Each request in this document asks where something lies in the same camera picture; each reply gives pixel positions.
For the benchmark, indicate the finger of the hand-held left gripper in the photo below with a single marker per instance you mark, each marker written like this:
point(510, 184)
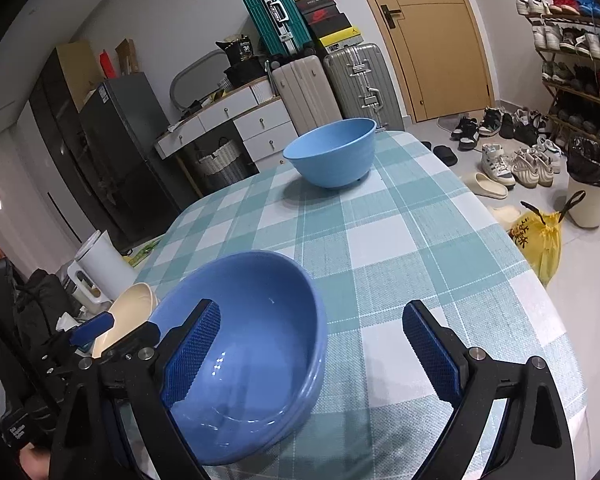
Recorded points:
point(95, 327)
point(130, 339)

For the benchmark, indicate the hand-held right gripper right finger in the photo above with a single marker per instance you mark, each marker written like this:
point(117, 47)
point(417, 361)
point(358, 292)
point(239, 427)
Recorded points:
point(430, 355)

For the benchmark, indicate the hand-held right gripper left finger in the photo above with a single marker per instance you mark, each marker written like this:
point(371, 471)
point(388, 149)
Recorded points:
point(190, 350)

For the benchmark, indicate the beige round plate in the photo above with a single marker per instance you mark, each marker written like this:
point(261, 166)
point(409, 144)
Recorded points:
point(130, 310)

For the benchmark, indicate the blue bowl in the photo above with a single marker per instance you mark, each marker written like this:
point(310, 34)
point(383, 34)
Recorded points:
point(307, 402)
point(260, 335)
point(330, 155)

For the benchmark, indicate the person's left hand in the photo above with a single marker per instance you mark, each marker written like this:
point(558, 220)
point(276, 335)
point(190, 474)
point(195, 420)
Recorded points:
point(36, 465)

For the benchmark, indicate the white electric kettle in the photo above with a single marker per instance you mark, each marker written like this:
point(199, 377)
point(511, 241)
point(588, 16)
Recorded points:
point(105, 270)

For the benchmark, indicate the dark jacket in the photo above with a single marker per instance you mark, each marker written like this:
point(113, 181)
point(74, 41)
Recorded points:
point(35, 300)

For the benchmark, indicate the green packet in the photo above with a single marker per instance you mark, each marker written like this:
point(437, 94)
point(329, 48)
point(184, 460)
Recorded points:
point(142, 254)

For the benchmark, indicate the teal checked tablecloth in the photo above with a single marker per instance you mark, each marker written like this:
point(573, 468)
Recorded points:
point(405, 260)

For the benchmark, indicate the yellow plastic bag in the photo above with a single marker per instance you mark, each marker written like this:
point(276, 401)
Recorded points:
point(545, 250)

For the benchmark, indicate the beige foam slipper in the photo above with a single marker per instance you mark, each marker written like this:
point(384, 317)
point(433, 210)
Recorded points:
point(505, 215)
point(485, 185)

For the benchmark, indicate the dark grey refrigerator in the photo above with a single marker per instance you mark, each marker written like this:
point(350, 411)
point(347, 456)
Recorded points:
point(130, 160)

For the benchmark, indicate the woven laundry basket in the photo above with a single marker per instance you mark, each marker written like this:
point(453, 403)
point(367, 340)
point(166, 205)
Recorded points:
point(220, 165)

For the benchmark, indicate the dark tall wardrobe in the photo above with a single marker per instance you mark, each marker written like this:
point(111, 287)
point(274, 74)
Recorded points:
point(62, 135)

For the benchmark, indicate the black slipper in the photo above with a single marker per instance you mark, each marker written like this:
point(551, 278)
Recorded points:
point(445, 155)

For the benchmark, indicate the scattered shoes group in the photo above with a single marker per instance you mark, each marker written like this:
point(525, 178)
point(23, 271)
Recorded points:
point(520, 160)

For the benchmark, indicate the grey door mat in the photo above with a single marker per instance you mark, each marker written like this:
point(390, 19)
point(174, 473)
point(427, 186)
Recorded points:
point(452, 123)

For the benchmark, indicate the white vanity desk with drawers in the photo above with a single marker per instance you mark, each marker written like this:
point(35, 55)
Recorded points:
point(260, 122)

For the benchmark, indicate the white bin with black liner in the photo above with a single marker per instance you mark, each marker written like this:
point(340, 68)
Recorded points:
point(592, 180)

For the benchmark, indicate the flat cardboard sheet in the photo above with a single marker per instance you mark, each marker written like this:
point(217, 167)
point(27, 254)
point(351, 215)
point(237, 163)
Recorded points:
point(80, 72)

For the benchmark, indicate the red folded item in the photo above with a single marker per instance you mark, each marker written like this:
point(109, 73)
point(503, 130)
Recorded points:
point(108, 62)

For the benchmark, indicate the oval mirror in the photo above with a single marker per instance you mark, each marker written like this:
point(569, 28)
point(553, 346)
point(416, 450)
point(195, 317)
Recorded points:
point(200, 80)

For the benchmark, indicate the small cardboard box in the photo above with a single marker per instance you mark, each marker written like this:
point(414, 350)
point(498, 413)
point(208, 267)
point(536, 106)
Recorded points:
point(126, 56)

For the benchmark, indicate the silver suitcase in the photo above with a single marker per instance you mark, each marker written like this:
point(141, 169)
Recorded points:
point(362, 85)

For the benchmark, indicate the beige suitcase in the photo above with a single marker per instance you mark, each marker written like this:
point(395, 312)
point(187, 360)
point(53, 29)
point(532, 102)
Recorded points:
point(307, 95)

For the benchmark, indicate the black fabric bag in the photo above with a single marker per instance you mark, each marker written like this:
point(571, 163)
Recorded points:
point(245, 72)

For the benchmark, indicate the metal shoe rack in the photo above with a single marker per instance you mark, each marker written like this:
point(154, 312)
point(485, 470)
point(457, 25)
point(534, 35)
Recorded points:
point(560, 90)

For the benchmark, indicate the black paper bag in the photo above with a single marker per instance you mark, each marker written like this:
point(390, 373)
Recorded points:
point(236, 50)

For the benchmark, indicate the wooden door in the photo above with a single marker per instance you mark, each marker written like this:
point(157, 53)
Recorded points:
point(440, 45)

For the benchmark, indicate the teal suitcase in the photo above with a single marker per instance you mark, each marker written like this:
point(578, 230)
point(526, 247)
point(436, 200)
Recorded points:
point(275, 17)

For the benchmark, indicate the shelved shoes group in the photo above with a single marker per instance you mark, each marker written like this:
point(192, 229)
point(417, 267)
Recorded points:
point(580, 40)

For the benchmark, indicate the black shoebox with red print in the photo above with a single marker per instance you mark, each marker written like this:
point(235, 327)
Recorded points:
point(322, 15)

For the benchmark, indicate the black shoebox with white print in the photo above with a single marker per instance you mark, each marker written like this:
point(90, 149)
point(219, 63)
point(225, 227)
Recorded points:
point(314, 3)

